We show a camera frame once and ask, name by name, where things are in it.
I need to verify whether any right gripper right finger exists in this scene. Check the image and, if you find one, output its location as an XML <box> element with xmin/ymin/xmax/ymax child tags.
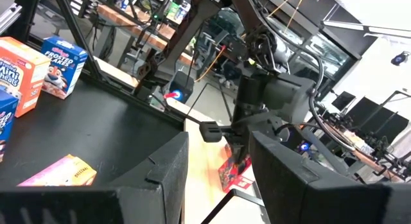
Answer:
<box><xmin>249</xmin><ymin>130</ymin><xmax>411</xmax><ymax>224</ymax></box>

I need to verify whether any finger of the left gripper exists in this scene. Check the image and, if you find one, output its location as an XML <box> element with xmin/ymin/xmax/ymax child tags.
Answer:
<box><xmin>231</xmin><ymin>142</ymin><xmax>250</xmax><ymax>166</ymax></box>

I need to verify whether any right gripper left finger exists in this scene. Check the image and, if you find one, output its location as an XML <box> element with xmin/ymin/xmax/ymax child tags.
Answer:
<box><xmin>0</xmin><ymin>131</ymin><xmax>189</xmax><ymax>224</ymax></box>

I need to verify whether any red Froot Loops cereal box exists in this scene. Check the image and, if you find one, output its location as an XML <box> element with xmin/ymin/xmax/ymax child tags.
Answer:
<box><xmin>217</xmin><ymin>142</ymin><xmax>254</xmax><ymax>193</ymax></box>

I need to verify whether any orange Mini Wheats cereal box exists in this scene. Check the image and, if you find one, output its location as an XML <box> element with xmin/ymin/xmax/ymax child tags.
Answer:
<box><xmin>17</xmin><ymin>153</ymin><xmax>98</xmax><ymax>187</ymax></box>
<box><xmin>0</xmin><ymin>36</ymin><xmax>51</xmax><ymax>118</ymax></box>

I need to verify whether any blue Frosted Flakes cereal box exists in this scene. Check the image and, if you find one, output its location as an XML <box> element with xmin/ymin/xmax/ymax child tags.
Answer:
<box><xmin>40</xmin><ymin>35</ymin><xmax>89</xmax><ymax>100</ymax></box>
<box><xmin>0</xmin><ymin>89</ymin><xmax>19</xmax><ymax>164</ymax></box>

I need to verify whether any wooden shelf board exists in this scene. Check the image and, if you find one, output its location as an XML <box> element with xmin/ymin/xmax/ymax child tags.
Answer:
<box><xmin>183</xmin><ymin>119</ymin><xmax>270</xmax><ymax>224</ymax></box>

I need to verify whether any black table mat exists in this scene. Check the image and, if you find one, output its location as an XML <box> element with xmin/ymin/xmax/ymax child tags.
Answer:
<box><xmin>0</xmin><ymin>78</ymin><xmax>184</xmax><ymax>190</ymax></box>

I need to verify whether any black monitor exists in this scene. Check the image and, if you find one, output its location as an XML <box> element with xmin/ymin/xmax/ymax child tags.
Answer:
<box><xmin>345</xmin><ymin>95</ymin><xmax>410</xmax><ymax>144</ymax></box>

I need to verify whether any wooden workbench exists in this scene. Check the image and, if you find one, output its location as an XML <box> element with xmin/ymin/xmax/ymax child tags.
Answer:
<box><xmin>96</xmin><ymin>4</ymin><xmax>197</xmax><ymax>66</ymax></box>

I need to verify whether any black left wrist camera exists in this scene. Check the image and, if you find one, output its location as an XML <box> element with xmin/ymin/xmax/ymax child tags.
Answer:
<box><xmin>198</xmin><ymin>120</ymin><xmax>223</xmax><ymax>144</ymax></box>

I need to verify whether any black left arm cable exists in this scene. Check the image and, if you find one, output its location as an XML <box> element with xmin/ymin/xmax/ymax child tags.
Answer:
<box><xmin>298</xmin><ymin>40</ymin><xmax>357</xmax><ymax>153</ymax></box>

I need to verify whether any orange cable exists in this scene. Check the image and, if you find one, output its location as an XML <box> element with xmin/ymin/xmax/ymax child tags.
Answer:
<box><xmin>194</xmin><ymin>46</ymin><xmax>225</xmax><ymax>83</ymax></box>

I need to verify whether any black ceiling camera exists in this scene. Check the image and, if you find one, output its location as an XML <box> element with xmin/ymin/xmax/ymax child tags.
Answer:
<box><xmin>390</xmin><ymin>51</ymin><xmax>411</xmax><ymax>67</ymax></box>

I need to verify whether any black aluminium rig frame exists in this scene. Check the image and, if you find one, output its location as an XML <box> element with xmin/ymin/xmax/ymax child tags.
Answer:
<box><xmin>0</xmin><ymin>0</ymin><xmax>186</xmax><ymax>125</ymax></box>

